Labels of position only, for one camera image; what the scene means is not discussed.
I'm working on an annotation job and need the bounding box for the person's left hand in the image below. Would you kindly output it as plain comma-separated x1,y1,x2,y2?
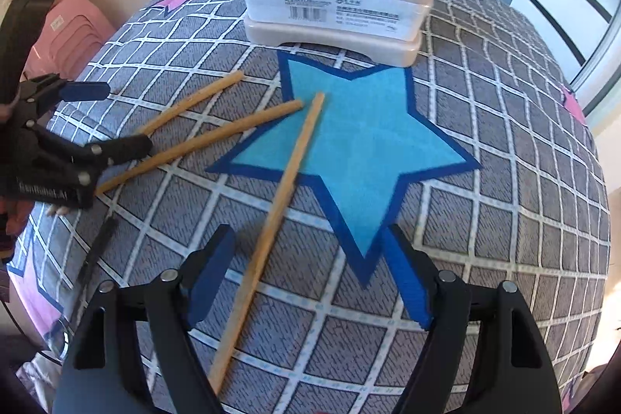
0,100,35,241

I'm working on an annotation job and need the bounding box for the pink plastic stool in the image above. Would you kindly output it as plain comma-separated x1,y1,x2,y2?
23,0,116,81

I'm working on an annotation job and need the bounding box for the wooden chopstick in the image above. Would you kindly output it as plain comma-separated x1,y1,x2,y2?
208,92,325,395
136,70,244,135
95,100,304,196

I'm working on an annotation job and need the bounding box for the grey checked star tablecloth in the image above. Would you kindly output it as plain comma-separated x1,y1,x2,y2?
6,0,611,413

